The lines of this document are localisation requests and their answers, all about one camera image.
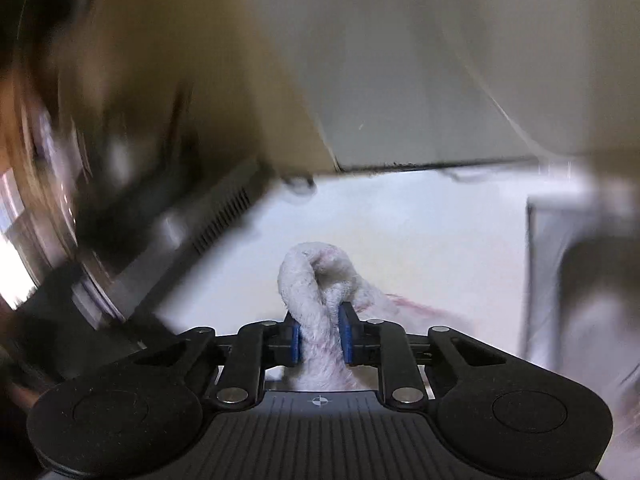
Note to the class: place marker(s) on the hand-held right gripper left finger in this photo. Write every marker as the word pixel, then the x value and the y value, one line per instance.
pixel 295 344

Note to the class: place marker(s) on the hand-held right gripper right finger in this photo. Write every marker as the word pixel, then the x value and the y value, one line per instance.
pixel 346 340

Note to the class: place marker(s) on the white pink-edged dishcloth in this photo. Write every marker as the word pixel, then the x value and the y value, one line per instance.
pixel 305 290

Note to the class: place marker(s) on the silver stove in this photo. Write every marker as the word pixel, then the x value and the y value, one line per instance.
pixel 200 230

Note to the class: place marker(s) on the stainless steel sink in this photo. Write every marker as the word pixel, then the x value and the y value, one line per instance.
pixel 575 270

